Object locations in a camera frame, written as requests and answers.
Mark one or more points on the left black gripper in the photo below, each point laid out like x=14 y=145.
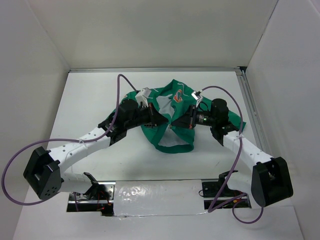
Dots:
x=155 y=118

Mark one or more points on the green zip jacket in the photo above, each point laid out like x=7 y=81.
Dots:
x=172 y=101

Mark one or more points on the silver tape sheet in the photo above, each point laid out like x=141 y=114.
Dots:
x=158 y=198

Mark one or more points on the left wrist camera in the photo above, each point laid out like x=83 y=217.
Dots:
x=142 y=96

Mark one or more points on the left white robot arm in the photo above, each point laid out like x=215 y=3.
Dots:
x=46 y=169

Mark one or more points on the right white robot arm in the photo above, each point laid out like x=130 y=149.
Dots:
x=270 y=180

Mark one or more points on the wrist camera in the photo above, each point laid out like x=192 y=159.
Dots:
x=142 y=96
x=198 y=97

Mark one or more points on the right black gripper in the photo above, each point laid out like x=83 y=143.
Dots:
x=186 y=121

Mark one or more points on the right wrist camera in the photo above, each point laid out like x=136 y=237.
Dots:
x=198 y=97

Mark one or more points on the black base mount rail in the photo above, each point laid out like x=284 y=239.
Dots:
x=102 y=201

